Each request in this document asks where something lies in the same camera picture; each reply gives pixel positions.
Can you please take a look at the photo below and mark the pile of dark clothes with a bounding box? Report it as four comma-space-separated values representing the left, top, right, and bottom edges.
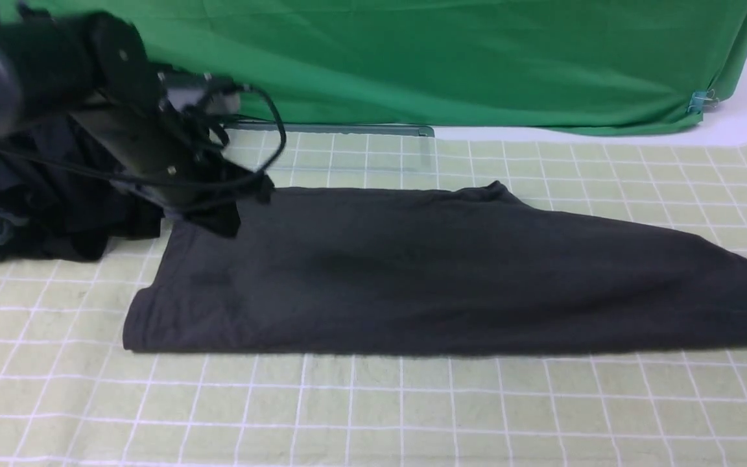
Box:
0, 153, 163, 263

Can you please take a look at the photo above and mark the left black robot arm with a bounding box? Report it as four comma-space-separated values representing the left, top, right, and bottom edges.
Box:
0, 3, 287, 237

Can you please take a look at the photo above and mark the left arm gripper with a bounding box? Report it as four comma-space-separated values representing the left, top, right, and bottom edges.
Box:
70, 71, 275, 237

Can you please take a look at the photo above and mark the dark gray long-sleeve top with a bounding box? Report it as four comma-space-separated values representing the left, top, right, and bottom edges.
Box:
122, 182, 747, 357

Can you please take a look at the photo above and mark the gray metal bar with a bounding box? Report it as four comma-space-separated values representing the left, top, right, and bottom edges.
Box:
224, 119, 435, 138

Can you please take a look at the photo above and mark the green backdrop cloth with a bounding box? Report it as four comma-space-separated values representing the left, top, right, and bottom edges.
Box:
30, 1, 747, 137

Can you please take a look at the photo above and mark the light green grid mat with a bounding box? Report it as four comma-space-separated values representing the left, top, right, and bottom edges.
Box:
0, 133, 747, 466

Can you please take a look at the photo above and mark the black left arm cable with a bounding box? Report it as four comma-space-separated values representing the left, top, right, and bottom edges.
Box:
0, 84, 287, 192

